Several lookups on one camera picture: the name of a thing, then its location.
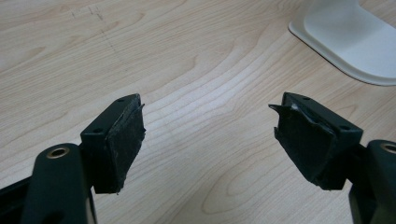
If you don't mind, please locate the white plastic tray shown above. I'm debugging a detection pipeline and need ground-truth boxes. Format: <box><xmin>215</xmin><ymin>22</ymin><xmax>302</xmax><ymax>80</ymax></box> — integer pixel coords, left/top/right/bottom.
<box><xmin>288</xmin><ymin>0</ymin><xmax>396</xmax><ymax>87</ymax></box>

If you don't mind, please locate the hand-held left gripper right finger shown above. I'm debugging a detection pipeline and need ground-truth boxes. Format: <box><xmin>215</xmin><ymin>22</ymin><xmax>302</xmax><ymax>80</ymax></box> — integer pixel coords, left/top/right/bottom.
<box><xmin>268</xmin><ymin>91</ymin><xmax>364</xmax><ymax>191</ymax></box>

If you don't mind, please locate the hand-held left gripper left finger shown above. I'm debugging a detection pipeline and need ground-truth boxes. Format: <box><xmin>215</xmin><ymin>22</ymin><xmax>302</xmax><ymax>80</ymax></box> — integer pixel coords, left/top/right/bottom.
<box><xmin>79</xmin><ymin>93</ymin><xmax>147</xmax><ymax>195</ymax></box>

